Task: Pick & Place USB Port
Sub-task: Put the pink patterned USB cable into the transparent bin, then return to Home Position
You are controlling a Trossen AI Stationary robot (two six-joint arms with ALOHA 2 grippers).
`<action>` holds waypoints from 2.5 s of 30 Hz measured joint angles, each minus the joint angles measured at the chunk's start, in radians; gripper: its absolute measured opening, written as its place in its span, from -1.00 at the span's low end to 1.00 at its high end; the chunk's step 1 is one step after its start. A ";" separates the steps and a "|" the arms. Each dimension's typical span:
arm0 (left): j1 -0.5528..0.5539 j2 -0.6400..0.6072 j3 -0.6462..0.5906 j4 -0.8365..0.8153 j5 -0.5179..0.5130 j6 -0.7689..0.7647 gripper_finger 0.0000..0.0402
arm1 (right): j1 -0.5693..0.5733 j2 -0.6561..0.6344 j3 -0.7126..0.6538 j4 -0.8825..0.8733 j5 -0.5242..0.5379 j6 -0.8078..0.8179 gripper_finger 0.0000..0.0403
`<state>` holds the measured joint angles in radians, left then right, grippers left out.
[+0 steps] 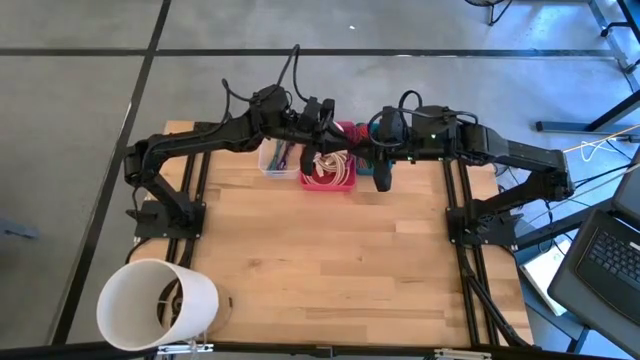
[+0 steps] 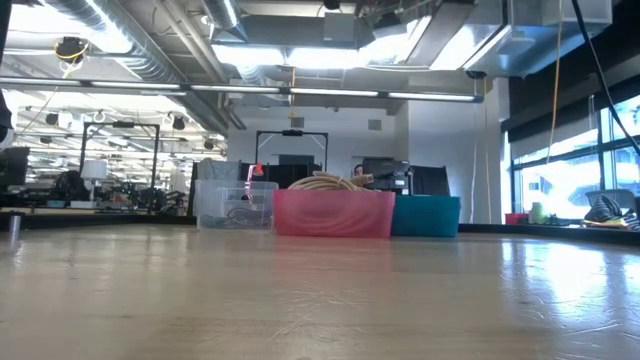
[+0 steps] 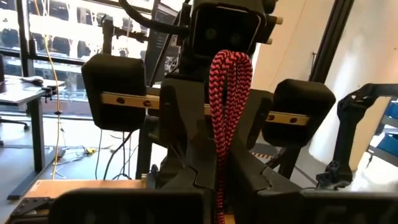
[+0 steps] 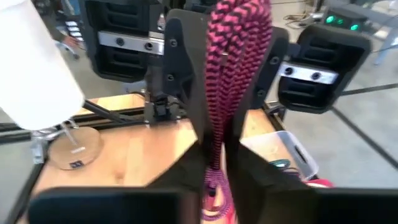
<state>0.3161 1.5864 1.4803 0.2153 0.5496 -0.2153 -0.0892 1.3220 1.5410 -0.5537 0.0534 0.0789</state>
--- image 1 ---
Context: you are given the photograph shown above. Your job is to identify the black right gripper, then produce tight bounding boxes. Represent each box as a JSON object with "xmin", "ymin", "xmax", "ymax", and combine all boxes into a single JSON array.
[{"xmin": 372, "ymin": 143, "xmax": 401, "ymax": 194}]

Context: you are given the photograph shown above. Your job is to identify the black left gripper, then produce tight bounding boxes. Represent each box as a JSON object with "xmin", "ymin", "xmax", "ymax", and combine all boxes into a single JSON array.
[{"xmin": 293, "ymin": 124, "xmax": 351, "ymax": 176}]

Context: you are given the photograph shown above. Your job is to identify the teal plastic bin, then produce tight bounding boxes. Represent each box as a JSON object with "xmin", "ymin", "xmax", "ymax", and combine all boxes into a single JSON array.
[{"xmin": 355, "ymin": 122, "xmax": 396, "ymax": 177}]

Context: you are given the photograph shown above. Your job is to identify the pink plastic bin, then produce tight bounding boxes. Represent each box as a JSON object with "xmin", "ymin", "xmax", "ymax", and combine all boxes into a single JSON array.
[{"xmin": 299, "ymin": 121, "xmax": 358, "ymax": 193}]

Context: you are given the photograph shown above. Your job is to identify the clear plastic bin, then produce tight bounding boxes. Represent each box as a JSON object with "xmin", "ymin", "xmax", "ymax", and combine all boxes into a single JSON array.
[{"xmin": 257, "ymin": 138, "xmax": 302, "ymax": 180}]

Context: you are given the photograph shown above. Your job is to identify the white plastic cylinder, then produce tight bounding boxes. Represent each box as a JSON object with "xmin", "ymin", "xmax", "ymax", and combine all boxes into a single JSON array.
[{"xmin": 95, "ymin": 258, "xmax": 220, "ymax": 352}]

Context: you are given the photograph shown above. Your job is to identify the black desk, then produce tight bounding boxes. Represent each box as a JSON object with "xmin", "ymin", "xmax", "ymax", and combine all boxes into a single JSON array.
[{"xmin": 535, "ymin": 89, "xmax": 640, "ymax": 134}]

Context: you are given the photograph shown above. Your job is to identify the white flat box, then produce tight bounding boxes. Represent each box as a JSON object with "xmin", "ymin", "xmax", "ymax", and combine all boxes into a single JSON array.
[{"xmin": 518, "ymin": 238, "xmax": 574, "ymax": 317}]

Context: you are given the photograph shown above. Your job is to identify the dark grey laptop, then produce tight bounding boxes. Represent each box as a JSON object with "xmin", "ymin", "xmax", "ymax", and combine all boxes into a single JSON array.
[{"xmin": 547, "ymin": 159, "xmax": 640, "ymax": 359}]

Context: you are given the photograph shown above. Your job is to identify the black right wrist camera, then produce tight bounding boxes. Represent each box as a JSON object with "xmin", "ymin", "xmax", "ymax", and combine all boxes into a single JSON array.
[{"xmin": 377, "ymin": 105, "xmax": 406, "ymax": 146}]

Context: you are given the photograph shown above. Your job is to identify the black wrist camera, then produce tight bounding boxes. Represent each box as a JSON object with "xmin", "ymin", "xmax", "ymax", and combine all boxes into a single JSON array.
[
  {"xmin": 299, "ymin": 96, "xmax": 337, "ymax": 126},
  {"xmin": 377, "ymin": 105, "xmax": 406, "ymax": 146}
]

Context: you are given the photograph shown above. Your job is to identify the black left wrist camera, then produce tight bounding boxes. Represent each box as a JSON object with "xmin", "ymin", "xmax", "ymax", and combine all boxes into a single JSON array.
[{"xmin": 299, "ymin": 96, "xmax": 337, "ymax": 126}]

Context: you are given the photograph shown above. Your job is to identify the black left wrist camera cable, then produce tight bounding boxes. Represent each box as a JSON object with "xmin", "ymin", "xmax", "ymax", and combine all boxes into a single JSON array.
[{"xmin": 221, "ymin": 43, "xmax": 311, "ymax": 126}]

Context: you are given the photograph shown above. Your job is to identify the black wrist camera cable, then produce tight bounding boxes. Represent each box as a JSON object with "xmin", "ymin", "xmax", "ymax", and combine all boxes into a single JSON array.
[
  {"xmin": 221, "ymin": 43, "xmax": 311, "ymax": 126},
  {"xmin": 368, "ymin": 89, "xmax": 480, "ymax": 149}
]

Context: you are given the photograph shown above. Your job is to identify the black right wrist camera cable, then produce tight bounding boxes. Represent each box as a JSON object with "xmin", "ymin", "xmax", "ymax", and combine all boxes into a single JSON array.
[{"xmin": 368, "ymin": 89, "xmax": 480, "ymax": 149}]

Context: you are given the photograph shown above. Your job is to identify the black aluminium table frame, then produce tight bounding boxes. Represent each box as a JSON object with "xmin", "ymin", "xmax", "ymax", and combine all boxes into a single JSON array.
[{"xmin": 124, "ymin": 119, "xmax": 536, "ymax": 360}]

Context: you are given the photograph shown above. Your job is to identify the silver metal bracket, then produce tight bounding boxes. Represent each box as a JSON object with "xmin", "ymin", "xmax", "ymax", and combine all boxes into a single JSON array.
[
  {"xmin": 433, "ymin": 348, "xmax": 494, "ymax": 360},
  {"xmin": 157, "ymin": 341, "xmax": 215, "ymax": 356}
]

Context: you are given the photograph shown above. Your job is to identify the yellow extension cord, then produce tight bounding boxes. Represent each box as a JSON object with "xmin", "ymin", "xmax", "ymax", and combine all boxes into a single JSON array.
[{"xmin": 562, "ymin": 122, "xmax": 640, "ymax": 156}]

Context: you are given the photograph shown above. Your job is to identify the grey desk leg frame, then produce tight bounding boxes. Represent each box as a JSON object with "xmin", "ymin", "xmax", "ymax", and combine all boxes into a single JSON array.
[{"xmin": 587, "ymin": 0, "xmax": 640, "ymax": 91}]

